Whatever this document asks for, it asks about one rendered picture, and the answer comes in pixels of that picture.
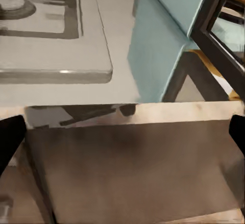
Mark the oven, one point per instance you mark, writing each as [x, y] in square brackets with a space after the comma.
[24, 197]

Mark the microwave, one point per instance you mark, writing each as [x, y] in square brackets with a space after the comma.
[218, 28]

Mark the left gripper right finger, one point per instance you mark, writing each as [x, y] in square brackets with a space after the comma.
[237, 131]

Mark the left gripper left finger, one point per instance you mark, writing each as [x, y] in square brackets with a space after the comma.
[12, 133]

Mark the burner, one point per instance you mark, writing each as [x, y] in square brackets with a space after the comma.
[53, 39]

